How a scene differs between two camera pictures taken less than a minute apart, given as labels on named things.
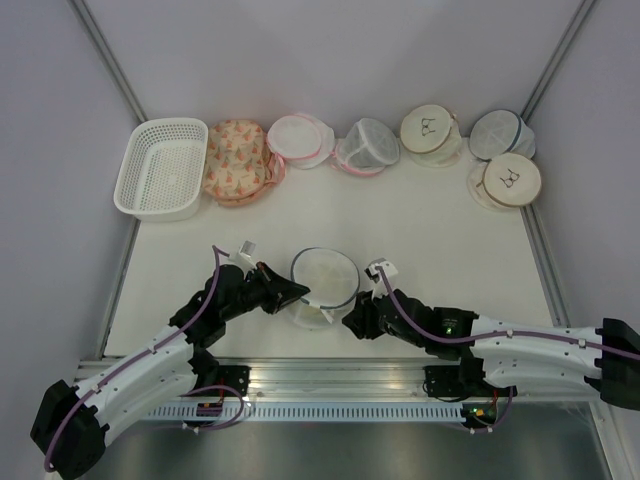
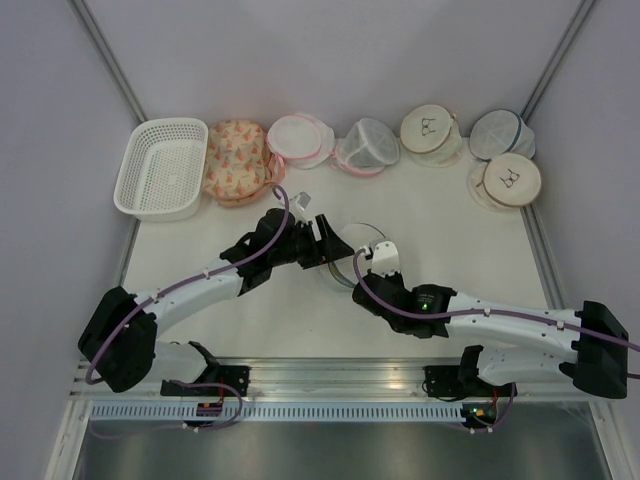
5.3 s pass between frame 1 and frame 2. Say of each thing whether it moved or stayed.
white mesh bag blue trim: stayed
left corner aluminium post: stayed
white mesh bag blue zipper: moved
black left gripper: moved
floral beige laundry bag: stayed
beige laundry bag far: stayed
